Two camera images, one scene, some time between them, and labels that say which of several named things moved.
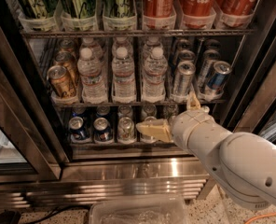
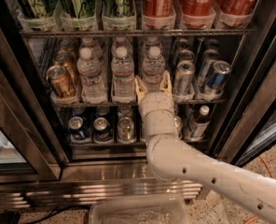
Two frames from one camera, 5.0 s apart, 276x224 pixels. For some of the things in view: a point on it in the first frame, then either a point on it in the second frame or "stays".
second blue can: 102,130 stays
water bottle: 154,75 stays
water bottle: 93,90 stays
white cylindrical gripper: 187,129 -> 156,102
